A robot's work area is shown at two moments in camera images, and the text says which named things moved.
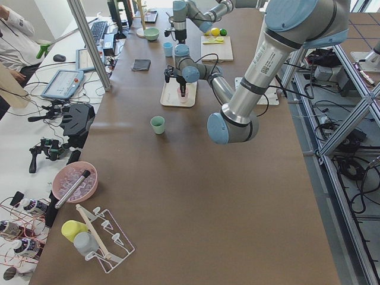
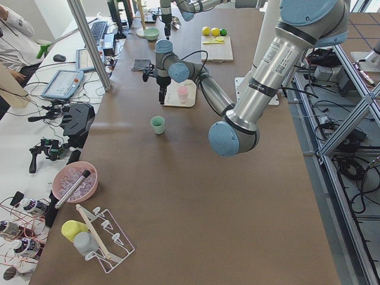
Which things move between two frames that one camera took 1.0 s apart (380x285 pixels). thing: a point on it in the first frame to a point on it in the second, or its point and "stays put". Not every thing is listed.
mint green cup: (158, 123) stays put
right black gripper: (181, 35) to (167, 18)
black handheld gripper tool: (51, 147) stays put
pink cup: (183, 99) stays put
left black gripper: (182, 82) to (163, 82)
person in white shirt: (20, 50) stays put
